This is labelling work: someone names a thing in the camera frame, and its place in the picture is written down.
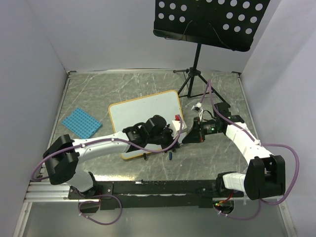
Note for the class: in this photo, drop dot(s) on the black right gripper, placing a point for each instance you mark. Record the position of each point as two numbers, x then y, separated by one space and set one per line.
195 135

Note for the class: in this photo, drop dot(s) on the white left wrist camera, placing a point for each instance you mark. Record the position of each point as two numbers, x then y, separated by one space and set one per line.
178 125

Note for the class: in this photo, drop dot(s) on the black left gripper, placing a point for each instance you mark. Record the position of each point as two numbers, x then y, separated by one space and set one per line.
171 139

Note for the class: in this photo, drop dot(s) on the blue studded building plate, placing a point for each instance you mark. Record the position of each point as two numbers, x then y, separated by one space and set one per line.
82 124

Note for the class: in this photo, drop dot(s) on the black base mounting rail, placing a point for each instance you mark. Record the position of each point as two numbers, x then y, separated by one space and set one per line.
147 194

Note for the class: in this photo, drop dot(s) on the black perforated music stand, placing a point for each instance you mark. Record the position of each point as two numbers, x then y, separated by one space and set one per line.
228 24

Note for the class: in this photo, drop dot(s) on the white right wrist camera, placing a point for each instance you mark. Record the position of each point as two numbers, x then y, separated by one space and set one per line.
197 107

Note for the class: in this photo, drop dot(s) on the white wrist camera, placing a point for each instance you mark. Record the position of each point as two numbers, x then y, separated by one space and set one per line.
178 125
197 107

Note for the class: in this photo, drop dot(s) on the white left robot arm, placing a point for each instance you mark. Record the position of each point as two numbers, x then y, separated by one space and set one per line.
65 154

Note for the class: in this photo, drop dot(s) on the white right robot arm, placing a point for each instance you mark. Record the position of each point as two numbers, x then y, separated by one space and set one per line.
265 175

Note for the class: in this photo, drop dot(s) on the yellow framed whiteboard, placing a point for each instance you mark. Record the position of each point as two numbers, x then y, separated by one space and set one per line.
128 113

